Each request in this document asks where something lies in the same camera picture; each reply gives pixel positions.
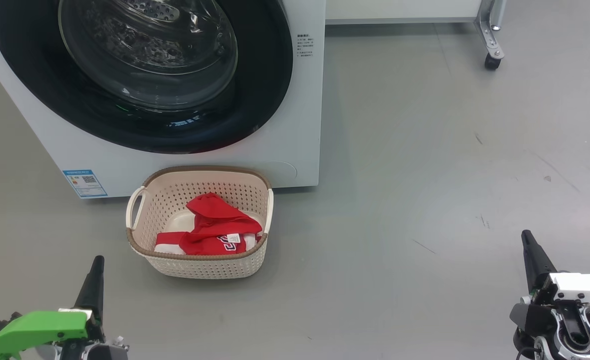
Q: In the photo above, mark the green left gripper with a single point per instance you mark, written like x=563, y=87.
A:
x=39, y=327

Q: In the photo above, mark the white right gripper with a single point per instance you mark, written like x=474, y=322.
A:
x=585, y=290

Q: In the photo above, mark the red jersey white trim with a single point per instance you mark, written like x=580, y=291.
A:
x=209, y=220

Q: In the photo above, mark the round dark washing machine door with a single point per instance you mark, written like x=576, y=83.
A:
x=254, y=100

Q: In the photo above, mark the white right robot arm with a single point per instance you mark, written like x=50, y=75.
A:
x=575, y=340

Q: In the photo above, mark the cream perforated laundry basket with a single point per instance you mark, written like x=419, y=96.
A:
x=209, y=265

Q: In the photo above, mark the white front-load washing machine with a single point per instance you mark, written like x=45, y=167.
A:
x=284, y=125

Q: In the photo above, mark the blue energy label sticker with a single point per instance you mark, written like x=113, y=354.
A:
x=84, y=183

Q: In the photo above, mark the metal leg with caster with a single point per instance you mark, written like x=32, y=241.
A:
x=490, y=35

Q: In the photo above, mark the white partition panel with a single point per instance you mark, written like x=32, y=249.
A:
x=400, y=9

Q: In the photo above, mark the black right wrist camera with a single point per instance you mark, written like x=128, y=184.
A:
x=530, y=317

